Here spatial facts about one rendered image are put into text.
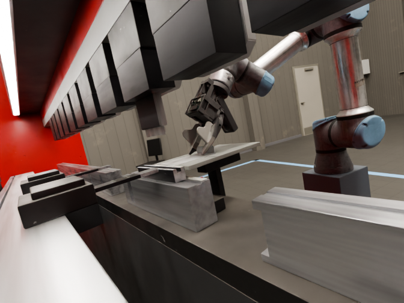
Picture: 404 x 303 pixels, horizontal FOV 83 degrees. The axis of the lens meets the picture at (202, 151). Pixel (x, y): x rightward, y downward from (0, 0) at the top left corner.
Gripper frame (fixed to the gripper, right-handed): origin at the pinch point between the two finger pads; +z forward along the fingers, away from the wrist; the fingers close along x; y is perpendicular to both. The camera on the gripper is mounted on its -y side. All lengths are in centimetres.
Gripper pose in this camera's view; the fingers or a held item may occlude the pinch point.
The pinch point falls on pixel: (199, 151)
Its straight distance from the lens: 64.5
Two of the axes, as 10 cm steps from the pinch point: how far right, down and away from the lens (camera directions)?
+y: -7.3, -4.5, -5.1
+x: 5.8, -0.1, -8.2
